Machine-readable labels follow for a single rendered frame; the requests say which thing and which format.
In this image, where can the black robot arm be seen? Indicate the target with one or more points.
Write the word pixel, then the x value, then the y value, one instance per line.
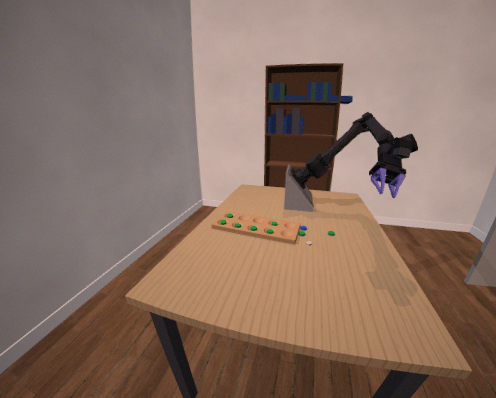
pixel 399 150

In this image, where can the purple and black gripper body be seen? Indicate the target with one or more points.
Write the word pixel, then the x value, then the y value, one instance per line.
pixel 391 171

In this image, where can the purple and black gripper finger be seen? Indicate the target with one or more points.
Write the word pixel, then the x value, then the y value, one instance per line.
pixel 380 175
pixel 395 183

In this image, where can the orange tray with round pockets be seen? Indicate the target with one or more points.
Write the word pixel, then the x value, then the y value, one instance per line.
pixel 283 230

